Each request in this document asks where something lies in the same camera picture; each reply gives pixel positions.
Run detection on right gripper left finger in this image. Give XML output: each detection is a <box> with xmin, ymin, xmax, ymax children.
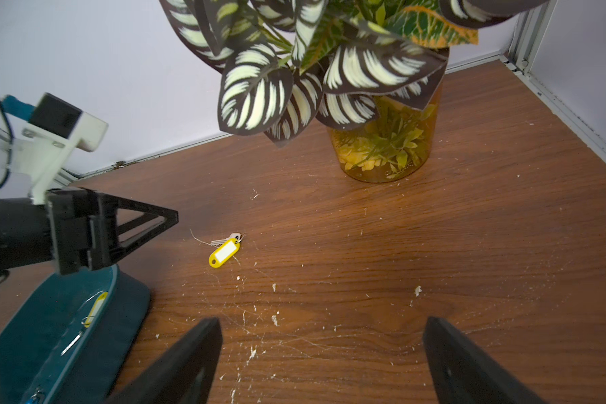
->
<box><xmin>105</xmin><ymin>317</ymin><xmax>223</xmax><ymax>403</ymax></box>

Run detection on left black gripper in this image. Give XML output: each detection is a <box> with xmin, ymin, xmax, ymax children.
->
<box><xmin>45</xmin><ymin>189</ymin><xmax>178</xmax><ymax>275</ymax></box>

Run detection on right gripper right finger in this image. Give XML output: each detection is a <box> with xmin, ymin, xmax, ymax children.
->
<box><xmin>423</xmin><ymin>316</ymin><xmax>545</xmax><ymax>404</ymax></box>

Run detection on teal plastic storage box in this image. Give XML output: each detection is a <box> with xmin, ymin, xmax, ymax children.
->
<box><xmin>0</xmin><ymin>265</ymin><xmax>151</xmax><ymax>403</ymax></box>

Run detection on yellow tag key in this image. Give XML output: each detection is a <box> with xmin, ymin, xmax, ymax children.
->
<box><xmin>82</xmin><ymin>292</ymin><xmax>109</xmax><ymax>328</ymax></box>
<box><xmin>209</xmin><ymin>232</ymin><xmax>242</xmax><ymax>269</ymax></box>

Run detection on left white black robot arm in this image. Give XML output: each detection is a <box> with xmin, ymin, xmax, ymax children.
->
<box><xmin>0</xmin><ymin>188</ymin><xmax>178</xmax><ymax>283</ymax></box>

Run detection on artificial potted plant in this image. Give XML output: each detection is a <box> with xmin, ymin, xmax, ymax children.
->
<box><xmin>161</xmin><ymin>0</ymin><xmax>537</xmax><ymax>183</ymax></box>

